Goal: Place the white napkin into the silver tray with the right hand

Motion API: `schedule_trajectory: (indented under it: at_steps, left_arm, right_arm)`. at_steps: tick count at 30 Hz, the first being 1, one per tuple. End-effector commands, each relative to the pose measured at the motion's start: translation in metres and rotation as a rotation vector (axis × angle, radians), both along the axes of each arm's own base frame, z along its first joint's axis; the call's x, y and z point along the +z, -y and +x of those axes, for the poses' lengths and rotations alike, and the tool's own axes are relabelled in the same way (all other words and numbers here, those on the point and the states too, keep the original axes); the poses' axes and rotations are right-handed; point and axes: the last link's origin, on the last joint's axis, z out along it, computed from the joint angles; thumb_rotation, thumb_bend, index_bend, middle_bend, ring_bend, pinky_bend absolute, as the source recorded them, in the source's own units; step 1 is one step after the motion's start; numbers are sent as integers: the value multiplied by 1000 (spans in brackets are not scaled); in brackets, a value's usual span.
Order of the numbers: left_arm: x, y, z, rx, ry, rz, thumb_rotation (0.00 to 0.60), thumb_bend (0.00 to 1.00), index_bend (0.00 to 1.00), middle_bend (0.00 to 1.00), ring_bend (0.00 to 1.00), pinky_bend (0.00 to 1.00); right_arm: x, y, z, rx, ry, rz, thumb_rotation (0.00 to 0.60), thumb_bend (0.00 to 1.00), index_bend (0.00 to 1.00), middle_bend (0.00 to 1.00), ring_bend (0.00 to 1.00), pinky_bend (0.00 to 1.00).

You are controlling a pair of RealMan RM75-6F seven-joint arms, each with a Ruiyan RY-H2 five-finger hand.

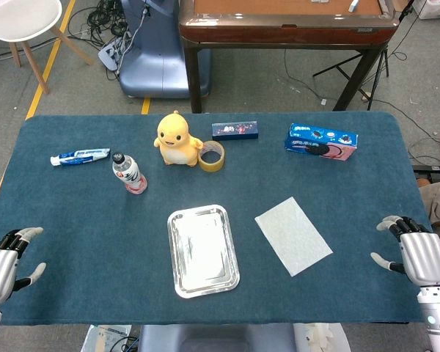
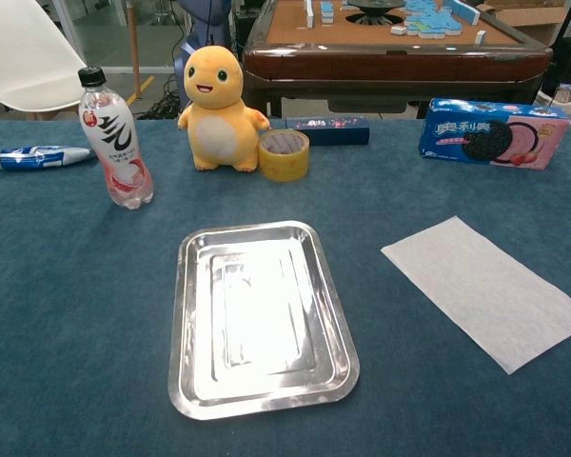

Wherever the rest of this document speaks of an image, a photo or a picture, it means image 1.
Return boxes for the pink drink bottle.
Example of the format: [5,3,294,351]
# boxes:
[111,152,148,196]

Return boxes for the white cloth sheet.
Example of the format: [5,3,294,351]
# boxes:
[254,197,334,277]

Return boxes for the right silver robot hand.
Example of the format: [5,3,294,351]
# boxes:
[370,215,440,287]

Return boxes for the white chair wooden legs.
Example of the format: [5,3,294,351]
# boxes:
[0,0,95,95]

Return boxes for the white blue toothpaste tube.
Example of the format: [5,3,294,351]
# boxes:
[50,147,111,168]

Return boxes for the silver metal tray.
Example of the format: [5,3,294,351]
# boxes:
[166,204,241,300]

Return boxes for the blue pink cookie box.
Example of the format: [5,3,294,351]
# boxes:
[284,122,359,162]

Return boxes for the grey robot torso base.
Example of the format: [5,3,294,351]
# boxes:
[137,323,298,352]

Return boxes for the brown mahjong table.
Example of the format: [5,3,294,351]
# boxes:
[178,0,400,114]

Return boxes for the white power strip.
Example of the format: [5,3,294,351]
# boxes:
[98,36,128,70]

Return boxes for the dark blue slim box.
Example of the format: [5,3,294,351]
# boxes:
[211,120,260,142]

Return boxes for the yellow tape roll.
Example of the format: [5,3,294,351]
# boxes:
[198,140,227,172]

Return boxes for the black floor cable bundle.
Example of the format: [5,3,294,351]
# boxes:
[67,0,144,48]

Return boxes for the yellow plush dinosaur toy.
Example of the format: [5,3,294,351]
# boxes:
[153,110,205,168]

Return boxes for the blue table cloth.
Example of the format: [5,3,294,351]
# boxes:
[0,111,436,326]

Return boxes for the blue grey machine base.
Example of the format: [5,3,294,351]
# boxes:
[119,0,212,99]

